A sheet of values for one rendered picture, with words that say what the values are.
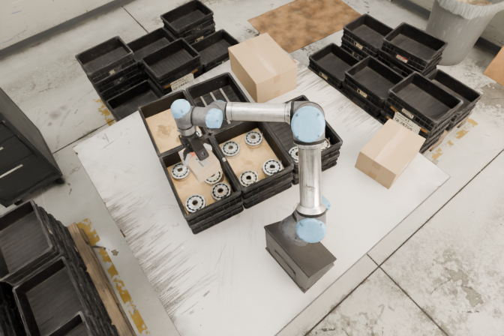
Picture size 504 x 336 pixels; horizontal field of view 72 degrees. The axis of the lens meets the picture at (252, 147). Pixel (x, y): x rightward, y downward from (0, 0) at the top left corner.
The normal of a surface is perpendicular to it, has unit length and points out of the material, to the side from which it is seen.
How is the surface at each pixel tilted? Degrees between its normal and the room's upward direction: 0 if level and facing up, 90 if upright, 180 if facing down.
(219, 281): 0
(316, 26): 0
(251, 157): 0
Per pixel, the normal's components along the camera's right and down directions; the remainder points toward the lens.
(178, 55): -0.06, -0.57
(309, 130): -0.20, 0.18
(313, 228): -0.18, 0.43
